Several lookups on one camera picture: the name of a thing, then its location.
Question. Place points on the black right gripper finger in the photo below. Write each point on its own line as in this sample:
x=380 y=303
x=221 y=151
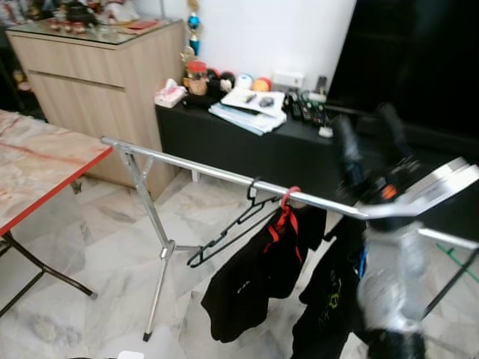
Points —
x=350 y=153
x=394 y=134

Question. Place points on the marble folding table red edge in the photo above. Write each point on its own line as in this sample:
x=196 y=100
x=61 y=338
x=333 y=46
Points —
x=37 y=164

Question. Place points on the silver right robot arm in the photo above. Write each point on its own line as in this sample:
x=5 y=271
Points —
x=389 y=277

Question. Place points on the orange ball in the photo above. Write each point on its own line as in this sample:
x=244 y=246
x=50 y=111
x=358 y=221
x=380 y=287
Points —
x=262 y=84

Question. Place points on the black plush doll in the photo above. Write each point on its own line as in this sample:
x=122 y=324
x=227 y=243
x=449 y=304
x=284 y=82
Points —
x=221 y=82

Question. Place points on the black shirt green logo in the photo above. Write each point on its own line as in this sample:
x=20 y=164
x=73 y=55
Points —
x=322 y=299

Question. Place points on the red clothes hanger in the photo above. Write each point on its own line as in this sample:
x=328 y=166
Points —
x=285 y=218

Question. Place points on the stack of white magazines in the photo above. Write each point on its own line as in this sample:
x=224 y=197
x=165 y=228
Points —
x=247 y=108

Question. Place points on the jar with red lid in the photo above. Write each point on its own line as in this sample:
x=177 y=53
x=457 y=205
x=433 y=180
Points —
x=196 y=81

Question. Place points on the pink tissue box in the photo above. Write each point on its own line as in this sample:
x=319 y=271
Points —
x=170 y=95

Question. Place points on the silver metal clothes rack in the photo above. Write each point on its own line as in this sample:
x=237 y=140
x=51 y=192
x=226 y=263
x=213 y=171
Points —
x=224 y=174

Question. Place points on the gold and blue trophy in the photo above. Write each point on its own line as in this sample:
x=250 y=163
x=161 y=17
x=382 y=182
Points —
x=193 y=30

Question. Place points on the light wooden cabinet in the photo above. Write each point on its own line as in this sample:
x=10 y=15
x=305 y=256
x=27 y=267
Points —
x=97 y=97

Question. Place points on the thin black clothes hanger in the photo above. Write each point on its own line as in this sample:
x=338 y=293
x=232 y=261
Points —
x=196 y=258

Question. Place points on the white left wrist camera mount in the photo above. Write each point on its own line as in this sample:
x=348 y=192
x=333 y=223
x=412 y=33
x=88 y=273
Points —
x=129 y=354

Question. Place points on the black shirt white chest print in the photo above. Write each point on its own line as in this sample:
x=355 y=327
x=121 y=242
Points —
x=239 y=292

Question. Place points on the flat red tray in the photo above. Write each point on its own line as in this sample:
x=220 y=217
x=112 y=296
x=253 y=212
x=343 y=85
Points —
x=141 y=25

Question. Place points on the long black TV console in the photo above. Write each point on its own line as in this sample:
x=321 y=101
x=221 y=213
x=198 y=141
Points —
x=247 y=153

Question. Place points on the white power socket box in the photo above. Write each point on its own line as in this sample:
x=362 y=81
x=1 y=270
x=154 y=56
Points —
x=288 y=80

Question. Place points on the large black television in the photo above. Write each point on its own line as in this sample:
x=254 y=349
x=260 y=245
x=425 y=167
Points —
x=419 y=60

